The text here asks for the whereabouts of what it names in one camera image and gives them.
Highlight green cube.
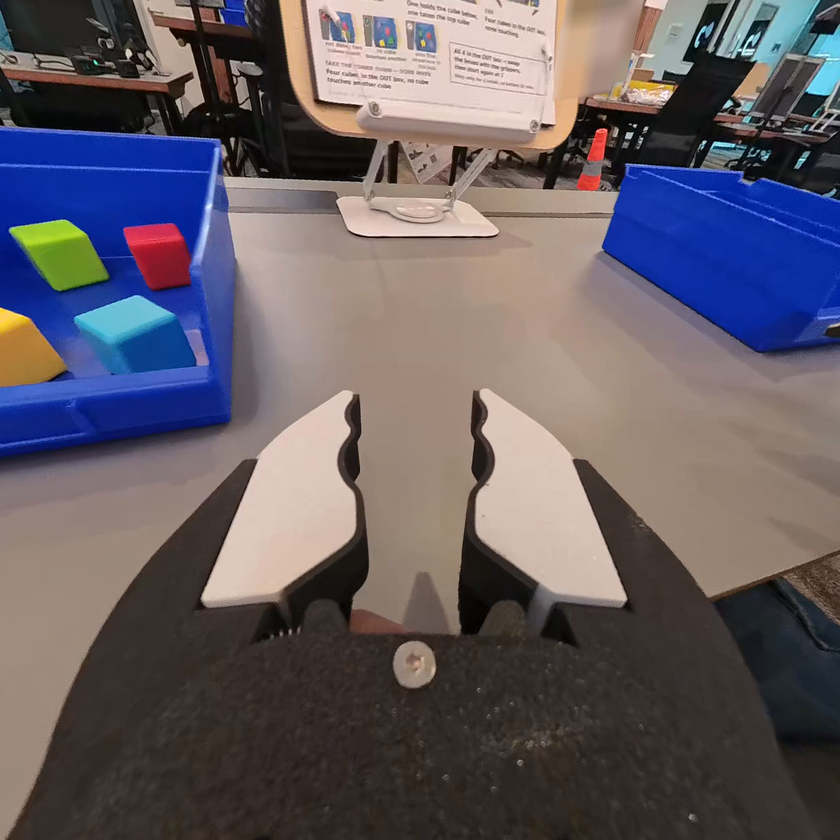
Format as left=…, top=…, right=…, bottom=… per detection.
left=8, top=219, right=111, bottom=292

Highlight yellow cube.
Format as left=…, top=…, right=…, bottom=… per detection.
left=0, top=308, right=67, bottom=388

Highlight printed instruction sheet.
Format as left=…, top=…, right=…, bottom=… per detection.
left=302, top=0, right=560, bottom=133

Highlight wooden background table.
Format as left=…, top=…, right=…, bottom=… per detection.
left=0, top=60, right=195, bottom=137

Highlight printed paper sheet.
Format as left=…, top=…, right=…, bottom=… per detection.
left=401, top=140, right=455, bottom=185

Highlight blue plastic bin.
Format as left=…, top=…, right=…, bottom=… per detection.
left=0, top=127, right=238, bottom=458
left=601, top=163, right=840, bottom=354

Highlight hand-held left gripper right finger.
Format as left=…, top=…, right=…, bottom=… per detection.
left=458, top=388, right=629, bottom=634

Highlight black office chair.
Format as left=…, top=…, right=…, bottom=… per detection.
left=613, top=51, right=757, bottom=190

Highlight orange traffic cone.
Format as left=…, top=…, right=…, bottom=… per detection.
left=577, top=128, right=609, bottom=192

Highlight wooden board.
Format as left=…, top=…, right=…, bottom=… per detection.
left=278, top=0, right=583, bottom=156

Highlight red cube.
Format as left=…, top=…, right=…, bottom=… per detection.
left=123, top=223, right=193, bottom=291

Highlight person's leg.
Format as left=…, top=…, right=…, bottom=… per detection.
left=714, top=577, right=840, bottom=749

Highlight light blue cube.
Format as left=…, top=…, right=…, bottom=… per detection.
left=73, top=294, right=198, bottom=376

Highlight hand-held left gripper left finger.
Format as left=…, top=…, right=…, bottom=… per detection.
left=200, top=390, right=370, bottom=631

